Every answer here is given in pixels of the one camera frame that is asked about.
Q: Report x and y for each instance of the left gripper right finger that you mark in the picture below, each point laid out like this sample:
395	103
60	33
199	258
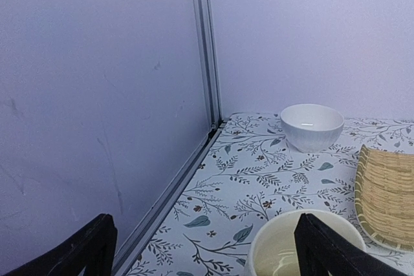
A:
322	251

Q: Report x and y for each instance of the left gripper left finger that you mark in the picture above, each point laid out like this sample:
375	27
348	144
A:
90	251

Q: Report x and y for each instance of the white ceramic mug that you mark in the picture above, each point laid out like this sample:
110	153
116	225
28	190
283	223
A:
273	250

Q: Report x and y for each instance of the woven bamboo tray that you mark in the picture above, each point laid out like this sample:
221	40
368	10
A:
383	198

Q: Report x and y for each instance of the small white bowl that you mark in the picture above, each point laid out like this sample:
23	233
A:
311	128

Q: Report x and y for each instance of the left side aluminium rail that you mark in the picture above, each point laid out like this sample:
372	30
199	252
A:
148	226

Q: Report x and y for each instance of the left aluminium frame post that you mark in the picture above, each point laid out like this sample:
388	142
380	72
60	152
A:
208	55

